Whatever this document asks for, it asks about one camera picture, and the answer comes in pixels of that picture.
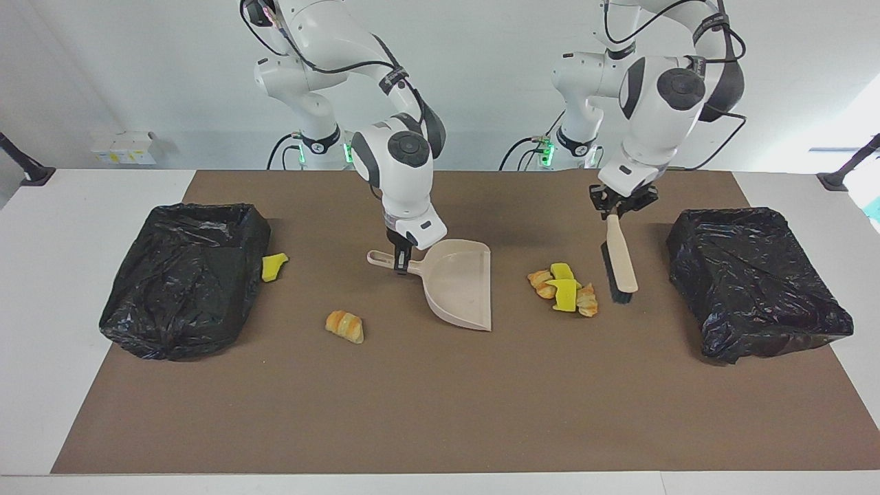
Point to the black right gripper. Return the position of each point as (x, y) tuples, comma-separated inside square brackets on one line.
[(400, 240)]

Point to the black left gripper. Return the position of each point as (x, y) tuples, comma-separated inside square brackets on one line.
[(646, 198)]

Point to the beige hand brush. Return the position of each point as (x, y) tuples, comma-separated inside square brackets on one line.
[(622, 261)]

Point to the beige plastic dustpan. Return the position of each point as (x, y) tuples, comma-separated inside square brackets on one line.
[(460, 282)]

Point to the yellow green sponge piece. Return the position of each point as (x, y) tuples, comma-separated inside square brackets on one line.
[(273, 267), (562, 271), (565, 295)]

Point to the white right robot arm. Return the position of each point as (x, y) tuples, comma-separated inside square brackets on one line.
[(405, 185)]

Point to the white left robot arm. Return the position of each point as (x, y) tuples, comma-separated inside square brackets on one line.
[(660, 117)]

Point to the black bag lined bin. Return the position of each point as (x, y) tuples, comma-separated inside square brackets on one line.
[(179, 289), (749, 289)]

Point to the brown table mat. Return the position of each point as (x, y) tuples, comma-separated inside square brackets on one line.
[(440, 399)]

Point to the black clamp stand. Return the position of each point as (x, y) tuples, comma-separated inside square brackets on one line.
[(835, 180), (34, 175)]

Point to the white wall socket box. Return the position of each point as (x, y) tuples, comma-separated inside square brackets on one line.
[(127, 148)]

